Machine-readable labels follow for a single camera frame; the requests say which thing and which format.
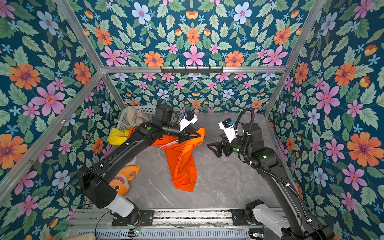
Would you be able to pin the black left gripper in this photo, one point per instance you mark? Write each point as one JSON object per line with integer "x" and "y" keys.
{"x": 185, "y": 132}

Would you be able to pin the white plastic laundry basket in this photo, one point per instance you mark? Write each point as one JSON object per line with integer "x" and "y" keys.
{"x": 122, "y": 123}

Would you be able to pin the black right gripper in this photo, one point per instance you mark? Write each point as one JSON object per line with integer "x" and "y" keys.
{"x": 225, "y": 144}

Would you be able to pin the aluminium frame post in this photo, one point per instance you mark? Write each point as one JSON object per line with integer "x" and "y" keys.
{"x": 78, "y": 30}

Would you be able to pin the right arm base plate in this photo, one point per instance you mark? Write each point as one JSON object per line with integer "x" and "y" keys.
{"x": 239, "y": 218}

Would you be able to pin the yellow shorts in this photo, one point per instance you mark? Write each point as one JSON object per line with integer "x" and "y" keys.
{"x": 118, "y": 137}

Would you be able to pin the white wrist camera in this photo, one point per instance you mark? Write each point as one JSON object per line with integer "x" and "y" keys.
{"x": 188, "y": 119}
{"x": 228, "y": 126}

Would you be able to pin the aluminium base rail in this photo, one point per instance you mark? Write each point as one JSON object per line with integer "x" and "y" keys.
{"x": 168, "y": 224}

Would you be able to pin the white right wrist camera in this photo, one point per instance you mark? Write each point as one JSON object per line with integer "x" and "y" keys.
{"x": 228, "y": 126}

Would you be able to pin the black hook rail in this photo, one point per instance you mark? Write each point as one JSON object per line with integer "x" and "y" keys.
{"x": 191, "y": 70}

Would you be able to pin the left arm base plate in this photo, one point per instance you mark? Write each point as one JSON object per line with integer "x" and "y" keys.
{"x": 138, "y": 218}

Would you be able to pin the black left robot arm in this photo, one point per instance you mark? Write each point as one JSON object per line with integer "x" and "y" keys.
{"x": 142, "y": 137}

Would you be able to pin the beige shorts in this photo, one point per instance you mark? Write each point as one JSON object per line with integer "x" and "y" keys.
{"x": 135, "y": 117}

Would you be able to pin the orange shorts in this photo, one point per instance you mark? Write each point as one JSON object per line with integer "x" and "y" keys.
{"x": 181, "y": 161}

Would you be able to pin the orange fish plush toy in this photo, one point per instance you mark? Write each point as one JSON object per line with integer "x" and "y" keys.
{"x": 123, "y": 180}

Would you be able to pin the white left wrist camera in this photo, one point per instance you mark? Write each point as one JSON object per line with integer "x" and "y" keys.
{"x": 188, "y": 119}

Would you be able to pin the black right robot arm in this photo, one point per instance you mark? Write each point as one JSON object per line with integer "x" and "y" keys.
{"x": 245, "y": 138}

